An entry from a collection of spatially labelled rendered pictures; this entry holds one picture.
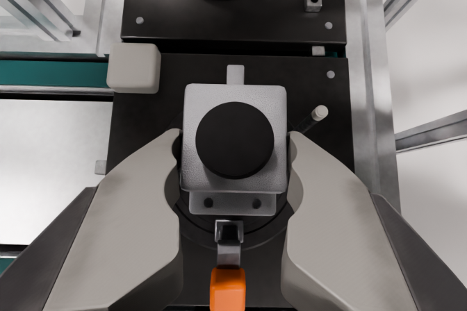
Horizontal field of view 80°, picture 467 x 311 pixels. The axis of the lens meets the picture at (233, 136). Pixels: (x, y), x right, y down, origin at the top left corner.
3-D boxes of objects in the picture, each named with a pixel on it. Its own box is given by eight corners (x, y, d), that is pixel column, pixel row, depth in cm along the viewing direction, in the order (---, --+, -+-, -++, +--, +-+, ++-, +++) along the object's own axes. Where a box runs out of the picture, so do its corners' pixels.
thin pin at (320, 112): (296, 141, 25) (329, 117, 17) (288, 141, 25) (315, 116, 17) (296, 132, 26) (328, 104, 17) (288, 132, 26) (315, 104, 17)
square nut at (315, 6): (319, 12, 30) (322, 6, 29) (304, 12, 30) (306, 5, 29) (318, -2, 30) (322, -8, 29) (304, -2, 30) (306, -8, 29)
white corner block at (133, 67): (162, 100, 30) (152, 86, 26) (120, 98, 30) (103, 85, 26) (165, 60, 31) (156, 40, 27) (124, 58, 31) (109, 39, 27)
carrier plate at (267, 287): (354, 301, 27) (364, 311, 25) (100, 296, 26) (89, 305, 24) (341, 65, 31) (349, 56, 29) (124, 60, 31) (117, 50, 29)
